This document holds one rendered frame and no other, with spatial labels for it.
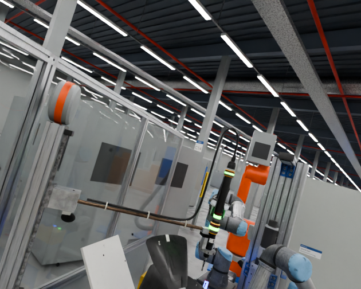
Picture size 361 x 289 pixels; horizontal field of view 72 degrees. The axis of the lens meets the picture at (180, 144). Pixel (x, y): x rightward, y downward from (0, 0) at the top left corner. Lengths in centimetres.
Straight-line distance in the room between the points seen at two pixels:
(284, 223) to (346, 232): 116
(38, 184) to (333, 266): 274
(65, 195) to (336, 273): 268
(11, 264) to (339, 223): 272
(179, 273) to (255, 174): 406
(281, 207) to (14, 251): 160
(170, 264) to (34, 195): 62
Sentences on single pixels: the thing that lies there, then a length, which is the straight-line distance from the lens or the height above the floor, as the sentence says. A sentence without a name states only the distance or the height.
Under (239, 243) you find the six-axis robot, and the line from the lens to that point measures 509.
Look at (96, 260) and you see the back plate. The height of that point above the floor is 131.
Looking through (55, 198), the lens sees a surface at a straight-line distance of 100.
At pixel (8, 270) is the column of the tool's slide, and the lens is 110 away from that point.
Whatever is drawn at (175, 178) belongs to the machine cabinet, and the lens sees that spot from 544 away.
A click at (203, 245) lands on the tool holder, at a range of 114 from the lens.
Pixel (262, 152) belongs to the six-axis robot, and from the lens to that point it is 504.
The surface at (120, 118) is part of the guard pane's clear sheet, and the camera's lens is 152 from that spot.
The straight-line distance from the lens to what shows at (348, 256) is 309.
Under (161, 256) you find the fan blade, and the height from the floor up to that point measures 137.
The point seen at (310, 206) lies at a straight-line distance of 296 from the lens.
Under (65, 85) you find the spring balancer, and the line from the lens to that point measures 96.
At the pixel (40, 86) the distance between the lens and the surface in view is 108.
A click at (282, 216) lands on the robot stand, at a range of 200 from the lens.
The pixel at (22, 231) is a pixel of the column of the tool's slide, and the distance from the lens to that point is 105.
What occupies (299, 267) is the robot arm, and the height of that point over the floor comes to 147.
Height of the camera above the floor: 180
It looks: 3 degrees up
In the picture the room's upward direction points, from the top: 16 degrees clockwise
